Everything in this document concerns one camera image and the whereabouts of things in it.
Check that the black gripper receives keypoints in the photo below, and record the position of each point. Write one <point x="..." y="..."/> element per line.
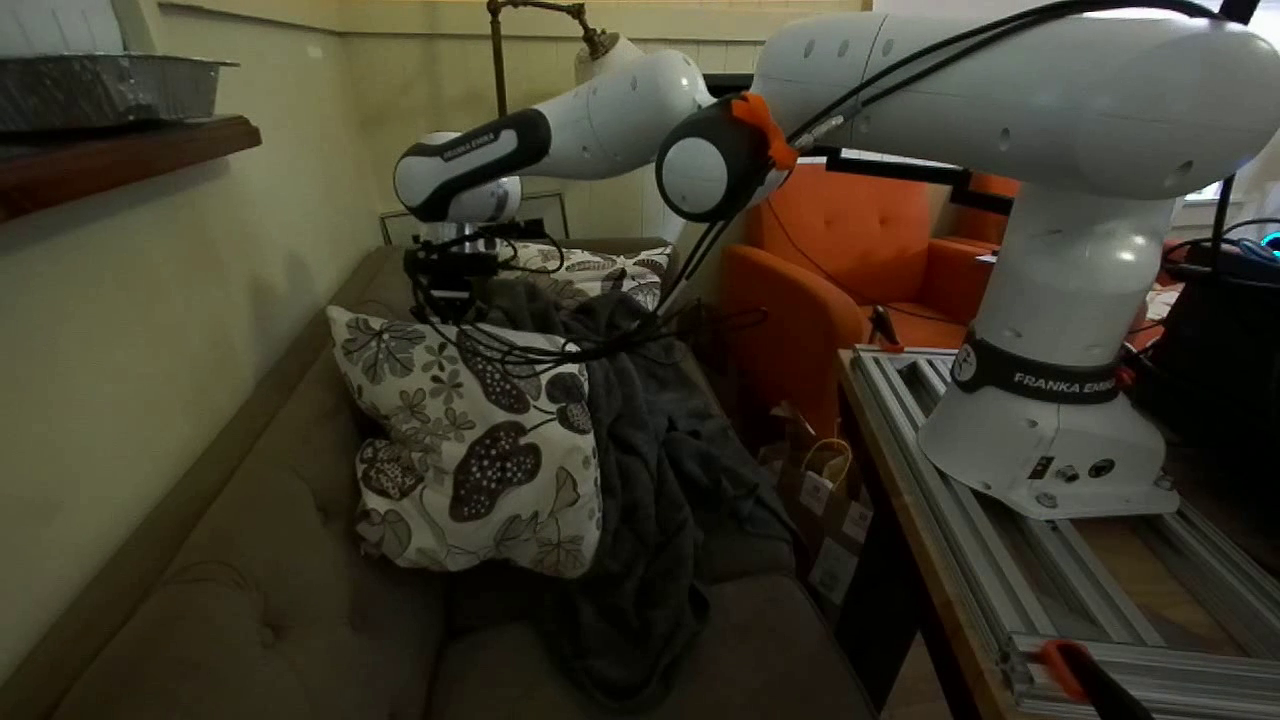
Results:
<point x="445" y="287"/>

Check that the large floral print pillow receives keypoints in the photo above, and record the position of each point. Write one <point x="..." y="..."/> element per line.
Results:
<point x="481" y="452"/>

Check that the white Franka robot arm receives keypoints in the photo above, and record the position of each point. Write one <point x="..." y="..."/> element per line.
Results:
<point x="1080" y="267"/>

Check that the small floral print pillow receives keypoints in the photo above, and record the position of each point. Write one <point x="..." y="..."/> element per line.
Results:
<point x="602" y="267"/>

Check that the dark grey blanket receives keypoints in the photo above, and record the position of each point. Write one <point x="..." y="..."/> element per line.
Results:
<point x="655" y="507"/>

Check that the brown tufted sofa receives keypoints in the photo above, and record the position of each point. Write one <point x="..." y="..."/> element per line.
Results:
<point x="267" y="585"/>

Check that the orange armchair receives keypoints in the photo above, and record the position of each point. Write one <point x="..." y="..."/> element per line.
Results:
<point x="825" y="306"/>

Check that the silver foil tray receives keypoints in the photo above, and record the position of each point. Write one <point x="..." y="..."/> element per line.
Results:
<point x="92" y="91"/>

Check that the brown paper bag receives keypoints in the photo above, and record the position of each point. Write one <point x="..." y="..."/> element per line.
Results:
<point x="822" y="494"/>

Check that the small orange black clamp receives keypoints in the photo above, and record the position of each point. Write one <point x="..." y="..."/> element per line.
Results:
<point x="887" y="330"/>

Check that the white box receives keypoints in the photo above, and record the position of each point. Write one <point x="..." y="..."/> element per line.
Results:
<point x="54" y="26"/>

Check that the black equipment box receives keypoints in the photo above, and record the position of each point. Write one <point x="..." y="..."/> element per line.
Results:
<point x="1214" y="373"/>

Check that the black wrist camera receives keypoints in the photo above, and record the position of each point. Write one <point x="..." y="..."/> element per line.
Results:
<point x="461" y="251"/>

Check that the black stereo camera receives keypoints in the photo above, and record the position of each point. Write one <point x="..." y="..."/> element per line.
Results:
<point x="733" y="82"/>

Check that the brown wooden wall shelf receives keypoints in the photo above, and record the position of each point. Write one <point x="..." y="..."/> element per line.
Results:
<point x="105" y="162"/>

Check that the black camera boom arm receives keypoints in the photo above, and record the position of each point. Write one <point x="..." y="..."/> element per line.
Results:
<point x="923" y="169"/>

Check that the aluminium profile robot base frame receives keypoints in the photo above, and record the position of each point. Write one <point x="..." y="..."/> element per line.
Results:
<point x="1066" y="585"/>

